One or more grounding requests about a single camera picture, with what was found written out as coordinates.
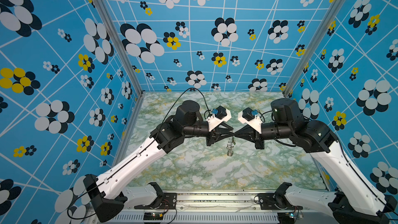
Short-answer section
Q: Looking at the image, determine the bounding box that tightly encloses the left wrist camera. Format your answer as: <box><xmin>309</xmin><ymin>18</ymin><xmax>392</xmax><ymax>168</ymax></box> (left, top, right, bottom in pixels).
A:
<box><xmin>206</xmin><ymin>106</ymin><xmax>232</xmax><ymax>132</ymax></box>

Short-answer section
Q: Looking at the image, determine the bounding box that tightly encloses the steel key organizer plate with rings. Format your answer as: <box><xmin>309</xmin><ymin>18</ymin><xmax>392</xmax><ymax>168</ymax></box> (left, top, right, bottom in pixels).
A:
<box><xmin>226</xmin><ymin>137</ymin><xmax>236</xmax><ymax>157</ymax></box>

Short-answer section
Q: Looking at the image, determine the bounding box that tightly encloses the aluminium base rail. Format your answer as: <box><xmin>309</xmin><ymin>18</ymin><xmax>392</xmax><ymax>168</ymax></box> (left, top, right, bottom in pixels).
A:
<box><xmin>110</xmin><ymin>190</ymin><xmax>336</xmax><ymax>224</ymax></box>

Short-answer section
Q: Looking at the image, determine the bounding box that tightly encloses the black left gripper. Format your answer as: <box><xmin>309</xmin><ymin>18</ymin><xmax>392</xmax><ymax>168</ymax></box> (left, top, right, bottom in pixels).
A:
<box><xmin>178</xmin><ymin>118</ymin><xmax>235</xmax><ymax>146</ymax></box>

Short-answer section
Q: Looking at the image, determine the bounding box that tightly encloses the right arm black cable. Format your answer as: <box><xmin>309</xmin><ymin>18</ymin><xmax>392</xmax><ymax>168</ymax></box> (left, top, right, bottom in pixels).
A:
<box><xmin>335</xmin><ymin>136</ymin><xmax>396</xmax><ymax>215</ymax></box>

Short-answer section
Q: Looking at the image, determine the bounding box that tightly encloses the aluminium frame post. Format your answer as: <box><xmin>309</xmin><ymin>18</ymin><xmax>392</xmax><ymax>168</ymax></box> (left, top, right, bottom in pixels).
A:
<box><xmin>283</xmin><ymin>0</ymin><xmax>346</xmax><ymax>97</ymax></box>
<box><xmin>94</xmin><ymin>0</ymin><xmax>143</xmax><ymax>99</ymax></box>

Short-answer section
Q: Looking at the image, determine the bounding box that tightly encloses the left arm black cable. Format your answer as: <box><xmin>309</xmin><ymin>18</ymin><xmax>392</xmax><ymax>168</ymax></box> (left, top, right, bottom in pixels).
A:
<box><xmin>153</xmin><ymin>88</ymin><xmax>212</xmax><ymax>144</ymax></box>

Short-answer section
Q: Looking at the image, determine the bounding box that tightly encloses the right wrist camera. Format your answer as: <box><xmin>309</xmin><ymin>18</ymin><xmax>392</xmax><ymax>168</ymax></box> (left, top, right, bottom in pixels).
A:
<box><xmin>237</xmin><ymin>107</ymin><xmax>263</xmax><ymax>134</ymax></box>

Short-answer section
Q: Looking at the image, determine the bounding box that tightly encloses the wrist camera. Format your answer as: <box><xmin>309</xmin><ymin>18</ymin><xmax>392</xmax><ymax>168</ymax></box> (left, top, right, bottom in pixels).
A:
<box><xmin>206</xmin><ymin>106</ymin><xmax>232</xmax><ymax>132</ymax></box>
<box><xmin>237</xmin><ymin>107</ymin><xmax>263</xmax><ymax>134</ymax></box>

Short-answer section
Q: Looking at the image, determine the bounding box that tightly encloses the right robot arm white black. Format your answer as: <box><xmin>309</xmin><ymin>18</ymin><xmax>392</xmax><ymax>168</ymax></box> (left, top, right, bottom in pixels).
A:
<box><xmin>235</xmin><ymin>98</ymin><xmax>398</xmax><ymax>224</ymax></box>

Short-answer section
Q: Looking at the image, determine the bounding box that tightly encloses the aluminium frame post right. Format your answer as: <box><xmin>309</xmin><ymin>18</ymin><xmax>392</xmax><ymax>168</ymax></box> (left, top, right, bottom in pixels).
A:
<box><xmin>283</xmin><ymin>0</ymin><xmax>346</xmax><ymax>97</ymax></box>

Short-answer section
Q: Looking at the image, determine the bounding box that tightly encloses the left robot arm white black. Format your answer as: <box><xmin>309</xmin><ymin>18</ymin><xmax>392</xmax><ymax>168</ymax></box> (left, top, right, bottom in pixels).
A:
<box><xmin>84</xmin><ymin>100</ymin><xmax>234</xmax><ymax>223</ymax></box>

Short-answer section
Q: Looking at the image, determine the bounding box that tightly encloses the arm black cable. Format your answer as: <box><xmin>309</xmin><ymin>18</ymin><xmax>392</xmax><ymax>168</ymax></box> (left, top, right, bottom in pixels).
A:
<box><xmin>153</xmin><ymin>88</ymin><xmax>212</xmax><ymax>144</ymax></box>
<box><xmin>335</xmin><ymin>136</ymin><xmax>396</xmax><ymax>215</ymax></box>

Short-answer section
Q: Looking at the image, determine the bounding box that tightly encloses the aluminium frame post left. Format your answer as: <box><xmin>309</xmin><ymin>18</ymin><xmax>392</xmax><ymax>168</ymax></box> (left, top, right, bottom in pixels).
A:
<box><xmin>94</xmin><ymin>0</ymin><xmax>143</xmax><ymax>99</ymax></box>

